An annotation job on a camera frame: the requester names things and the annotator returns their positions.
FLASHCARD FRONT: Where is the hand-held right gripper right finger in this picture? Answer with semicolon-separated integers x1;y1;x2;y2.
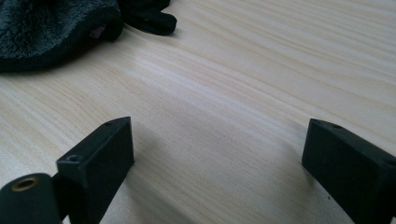
301;118;396;224

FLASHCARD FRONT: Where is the dark fuzzy cloth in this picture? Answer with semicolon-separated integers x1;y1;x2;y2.
0;0;124;75

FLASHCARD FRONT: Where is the black knitted cloth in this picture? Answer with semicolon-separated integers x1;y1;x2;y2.
117;0;178;36

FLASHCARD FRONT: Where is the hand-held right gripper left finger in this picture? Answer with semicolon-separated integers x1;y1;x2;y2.
55;116;135;224

